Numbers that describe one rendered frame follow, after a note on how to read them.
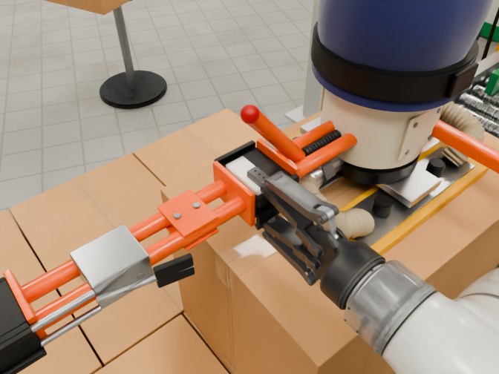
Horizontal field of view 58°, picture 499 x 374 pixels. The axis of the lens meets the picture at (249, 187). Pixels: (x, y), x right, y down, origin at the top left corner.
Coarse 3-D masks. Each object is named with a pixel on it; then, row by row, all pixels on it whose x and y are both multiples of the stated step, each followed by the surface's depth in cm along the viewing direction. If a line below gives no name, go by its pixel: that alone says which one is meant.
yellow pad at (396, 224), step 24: (432, 168) 76; (456, 168) 79; (480, 168) 80; (384, 192) 75; (432, 192) 75; (456, 192) 76; (384, 216) 71; (408, 216) 71; (360, 240) 68; (384, 240) 68
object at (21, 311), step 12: (12, 276) 48; (0, 288) 47; (12, 288) 47; (0, 300) 46; (12, 300) 46; (24, 300) 46; (0, 312) 45; (12, 312) 45; (24, 312) 45; (0, 324) 44; (12, 324) 44; (0, 336) 43
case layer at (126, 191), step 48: (192, 144) 151; (240, 144) 151; (48, 192) 135; (96, 192) 135; (144, 192) 135; (0, 240) 122; (48, 240) 122; (144, 240) 122; (144, 288) 111; (96, 336) 102; (144, 336) 102; (192, 336) 102
